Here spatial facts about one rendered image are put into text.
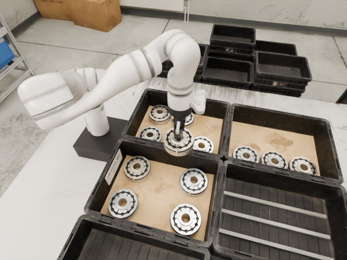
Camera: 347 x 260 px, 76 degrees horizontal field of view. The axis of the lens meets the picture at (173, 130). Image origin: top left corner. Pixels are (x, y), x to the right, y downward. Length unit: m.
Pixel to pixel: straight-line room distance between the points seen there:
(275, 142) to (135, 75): 0.73
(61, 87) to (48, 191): 0.69
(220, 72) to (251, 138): 1.17
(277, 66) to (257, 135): 1.17
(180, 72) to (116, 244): 0.57
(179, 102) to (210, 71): 1.51
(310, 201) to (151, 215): 0.57
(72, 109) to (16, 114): 2.21
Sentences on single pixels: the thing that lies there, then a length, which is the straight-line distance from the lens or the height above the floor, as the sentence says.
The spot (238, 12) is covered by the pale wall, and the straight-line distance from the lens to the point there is 3.76.
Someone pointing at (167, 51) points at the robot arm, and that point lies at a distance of 0.55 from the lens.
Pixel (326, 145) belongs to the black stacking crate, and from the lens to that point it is 1.05.
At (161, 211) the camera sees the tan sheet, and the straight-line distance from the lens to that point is 0.82.
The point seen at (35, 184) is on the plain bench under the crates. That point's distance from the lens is 1.17.
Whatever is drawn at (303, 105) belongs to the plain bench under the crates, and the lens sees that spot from 1.50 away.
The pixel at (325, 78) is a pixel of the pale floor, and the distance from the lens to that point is 3.16.
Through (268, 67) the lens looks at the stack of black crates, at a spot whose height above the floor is 0.49.
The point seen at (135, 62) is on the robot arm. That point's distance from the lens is 0.50.
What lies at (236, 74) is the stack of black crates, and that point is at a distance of 2.12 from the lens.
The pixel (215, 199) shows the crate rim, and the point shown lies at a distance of 0.74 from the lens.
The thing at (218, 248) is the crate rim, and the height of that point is 0.93.
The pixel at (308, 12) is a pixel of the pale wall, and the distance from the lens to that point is 3.89.
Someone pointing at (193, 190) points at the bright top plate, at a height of 0.86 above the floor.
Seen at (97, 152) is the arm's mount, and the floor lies 0.78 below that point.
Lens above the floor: 1.61
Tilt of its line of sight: 51 degrees down
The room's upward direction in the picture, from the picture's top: straight up
